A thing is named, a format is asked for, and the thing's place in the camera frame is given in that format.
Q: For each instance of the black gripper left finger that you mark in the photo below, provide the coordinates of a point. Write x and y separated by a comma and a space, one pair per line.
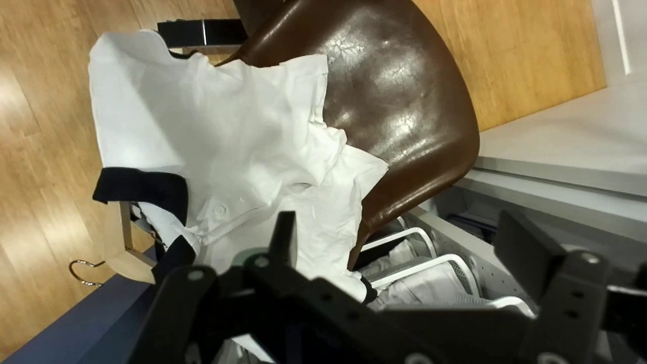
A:
202, 316

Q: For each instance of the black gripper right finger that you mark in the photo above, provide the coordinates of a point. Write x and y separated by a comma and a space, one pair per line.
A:
573, 304

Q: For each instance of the white shirt with black collar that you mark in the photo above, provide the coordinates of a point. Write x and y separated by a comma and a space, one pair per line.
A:
235, 134

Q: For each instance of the white drawer unit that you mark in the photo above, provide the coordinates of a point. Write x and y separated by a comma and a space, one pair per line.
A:
573, 149

